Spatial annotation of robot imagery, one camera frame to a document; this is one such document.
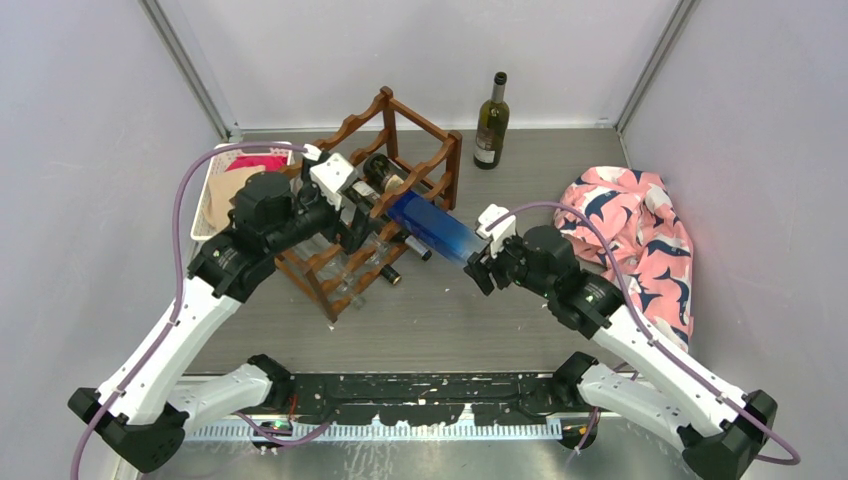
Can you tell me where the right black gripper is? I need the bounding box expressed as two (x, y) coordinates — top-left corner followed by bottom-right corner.
(464, 229), (555, 299)

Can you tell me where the clear square slim bottle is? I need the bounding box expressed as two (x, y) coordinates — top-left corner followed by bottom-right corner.
(362, 237), (392, 265)

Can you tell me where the dark wine bottle cream label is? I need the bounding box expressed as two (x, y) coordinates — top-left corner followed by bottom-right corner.
(347, 178), (434, 262)

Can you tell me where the clear slim glass bottle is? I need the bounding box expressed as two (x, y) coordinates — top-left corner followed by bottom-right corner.
(317, 254), (365, 309)

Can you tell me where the dark green wine bottle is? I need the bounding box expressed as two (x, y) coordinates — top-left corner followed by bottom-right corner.
(363, 153), (406, 195)

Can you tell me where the blue clear square bottle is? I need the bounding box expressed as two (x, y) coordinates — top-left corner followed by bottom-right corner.
(387, 191), (487, 267)

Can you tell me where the brown wooden wine rack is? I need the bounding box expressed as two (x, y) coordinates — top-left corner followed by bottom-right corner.
(275, 86), (462, 323)

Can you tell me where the olive green wine bottle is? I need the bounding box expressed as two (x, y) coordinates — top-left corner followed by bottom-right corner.
(473, 71), (510, 170)

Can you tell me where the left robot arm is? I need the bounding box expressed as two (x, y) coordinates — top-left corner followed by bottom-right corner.
(68, 171), (354, 473)

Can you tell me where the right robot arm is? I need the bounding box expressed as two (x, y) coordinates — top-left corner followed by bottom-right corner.
(465, 222), (777, 479)

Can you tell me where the beige cloth in basket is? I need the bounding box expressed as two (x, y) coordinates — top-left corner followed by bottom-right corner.
(203, 167), (264, 233)

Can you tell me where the white perforated plastic basket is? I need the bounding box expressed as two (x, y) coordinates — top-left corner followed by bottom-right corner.
(190, 147), (293, 242)

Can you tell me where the pink shark print cloth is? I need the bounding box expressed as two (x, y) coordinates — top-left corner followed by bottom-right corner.
(561, 166), (694, 351)

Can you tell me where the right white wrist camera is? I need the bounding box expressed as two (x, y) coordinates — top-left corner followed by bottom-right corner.
(475, 204), (517, 258)

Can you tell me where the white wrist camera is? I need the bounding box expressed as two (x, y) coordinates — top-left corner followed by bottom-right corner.
(303, 144), (356, 211)
(475, 204), (517, 258)

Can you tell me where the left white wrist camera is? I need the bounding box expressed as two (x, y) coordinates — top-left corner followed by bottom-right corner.
(303, 144), (356, 211)

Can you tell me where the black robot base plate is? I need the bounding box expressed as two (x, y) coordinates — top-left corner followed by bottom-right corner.
(227, 370), (621, 429)

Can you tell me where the white slotted cable duct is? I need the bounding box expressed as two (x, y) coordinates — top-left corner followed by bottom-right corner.
(185, 418), (563, 443)

